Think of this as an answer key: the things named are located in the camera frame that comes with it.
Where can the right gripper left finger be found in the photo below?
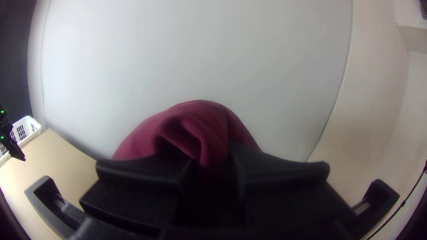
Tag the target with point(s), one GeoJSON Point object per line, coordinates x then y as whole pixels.
{"type": "Point", "coordinates": [133, 186]}

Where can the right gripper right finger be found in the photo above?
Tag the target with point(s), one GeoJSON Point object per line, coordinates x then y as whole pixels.
{"type": "Point", "coordinates": [283, 193]}

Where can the maroon t-shirt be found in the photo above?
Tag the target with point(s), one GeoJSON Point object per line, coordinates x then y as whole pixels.
{"type": "Point", "coordinates": [200, 123]}

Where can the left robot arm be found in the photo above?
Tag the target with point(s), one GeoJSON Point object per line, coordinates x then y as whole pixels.
{"type": "Point", "coordinates": [10, 143]}

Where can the white laundry basket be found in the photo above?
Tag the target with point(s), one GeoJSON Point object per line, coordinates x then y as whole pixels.
{"type": "Point", "coordinates": [28, 125]}

